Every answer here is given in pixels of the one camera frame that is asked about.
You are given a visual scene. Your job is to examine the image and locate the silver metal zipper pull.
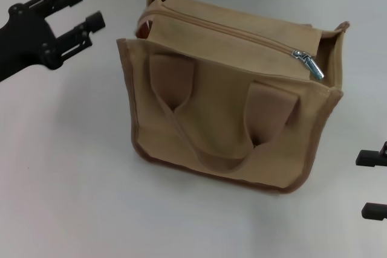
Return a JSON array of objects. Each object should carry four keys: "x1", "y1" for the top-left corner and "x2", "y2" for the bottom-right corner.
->
[{"x1": 290, "y1": 48, "x2": 325, "y2": 81}]

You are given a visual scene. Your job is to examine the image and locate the khaki canvas food bag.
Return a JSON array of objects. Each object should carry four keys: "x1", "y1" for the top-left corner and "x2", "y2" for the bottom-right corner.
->
[{"x1": 116, "y1": 0, "x2": 351, "y2": 195}]

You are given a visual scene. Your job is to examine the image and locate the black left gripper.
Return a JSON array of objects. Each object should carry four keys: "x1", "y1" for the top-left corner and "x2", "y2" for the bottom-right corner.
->
[{"x1": 0, "y1": 0, "x2": 106, "y2": 83}]

